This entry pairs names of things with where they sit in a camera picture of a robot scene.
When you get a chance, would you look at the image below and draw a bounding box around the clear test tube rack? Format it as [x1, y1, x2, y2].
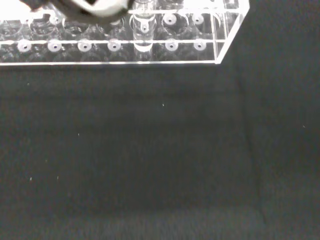
[0, 0, 251, 67]

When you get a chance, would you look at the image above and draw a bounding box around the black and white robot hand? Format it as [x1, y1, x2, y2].
[19, 0, 131, 25]

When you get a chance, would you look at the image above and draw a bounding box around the black bench cloth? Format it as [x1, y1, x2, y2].
[0, 0, 320, 240]

